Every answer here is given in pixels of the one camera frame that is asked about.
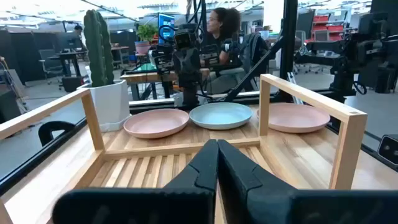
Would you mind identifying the shelf with red bins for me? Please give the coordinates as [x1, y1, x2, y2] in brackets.
[312, 14, 345, 42]

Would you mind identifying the black desk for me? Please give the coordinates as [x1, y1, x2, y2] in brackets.
[48, 50, 86, 78]

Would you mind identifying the black cabinet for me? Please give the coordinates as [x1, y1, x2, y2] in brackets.
[0, 88, 22, 124]

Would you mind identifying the black box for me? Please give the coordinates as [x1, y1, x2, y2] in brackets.
[61, 76, 84, 93]

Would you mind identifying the black table edge rail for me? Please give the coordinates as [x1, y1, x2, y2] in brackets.
[0, 117, 88, 197]
[326, 116, 398, 172]
[129, 88, 357, 114]

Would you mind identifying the black table-level camera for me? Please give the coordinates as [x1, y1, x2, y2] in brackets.
[377, 134, 398, 166]

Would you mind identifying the dark office chair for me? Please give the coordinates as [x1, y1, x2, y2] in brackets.
[239, 32, 271, 77]

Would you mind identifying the tall green cactus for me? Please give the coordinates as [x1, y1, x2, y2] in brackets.
[83, 9, 115, 88]

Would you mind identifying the black hanging cable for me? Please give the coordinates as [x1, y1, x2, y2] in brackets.
[192, 0, 208, 30]

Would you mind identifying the green leafy plant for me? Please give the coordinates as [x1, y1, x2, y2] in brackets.
[136, 23, 159, 43]

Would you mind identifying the light wooden shelf rack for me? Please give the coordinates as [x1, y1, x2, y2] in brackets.
[0, 73, 368, 224]

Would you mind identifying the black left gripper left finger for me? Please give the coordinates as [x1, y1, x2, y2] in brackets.
[52, 139, 220, 224]

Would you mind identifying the pink plant pot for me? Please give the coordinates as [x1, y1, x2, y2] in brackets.
[134, 40, 152, 55]

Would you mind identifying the grey office chair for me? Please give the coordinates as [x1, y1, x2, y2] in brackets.
[38, 49, 65, 85]

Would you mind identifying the seated person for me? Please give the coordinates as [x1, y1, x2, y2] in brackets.
[201, 6, 271, 94]

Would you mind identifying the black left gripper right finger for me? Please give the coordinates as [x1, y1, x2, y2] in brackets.
[217, 139, 398, 224]

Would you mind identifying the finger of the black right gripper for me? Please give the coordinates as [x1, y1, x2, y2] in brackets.
[190, 88, 200, 108]
[182, 88, 191, 108]

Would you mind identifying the wooden desk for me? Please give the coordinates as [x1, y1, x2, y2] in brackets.
[119, 67, 211, 101]

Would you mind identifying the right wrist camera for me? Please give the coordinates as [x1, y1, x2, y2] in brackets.
[173, 30, 197, 50]

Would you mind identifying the light blue plate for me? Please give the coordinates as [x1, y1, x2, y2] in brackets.
[188, 102, 254, 131]

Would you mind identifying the black diagonal frame brace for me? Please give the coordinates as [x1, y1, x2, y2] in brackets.
[222, 36, 284, 103]

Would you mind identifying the black background robot station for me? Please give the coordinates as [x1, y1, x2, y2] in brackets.
[294, 12, 398, 103]

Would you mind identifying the black rig frame post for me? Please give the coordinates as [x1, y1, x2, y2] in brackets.
[279, 0, 299, 82]

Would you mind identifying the distant person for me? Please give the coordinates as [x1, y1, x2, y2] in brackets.
[73, 24, 90, 52]

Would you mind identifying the white planter pot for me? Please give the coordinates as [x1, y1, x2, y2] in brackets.
[76, 79, 131, 133]

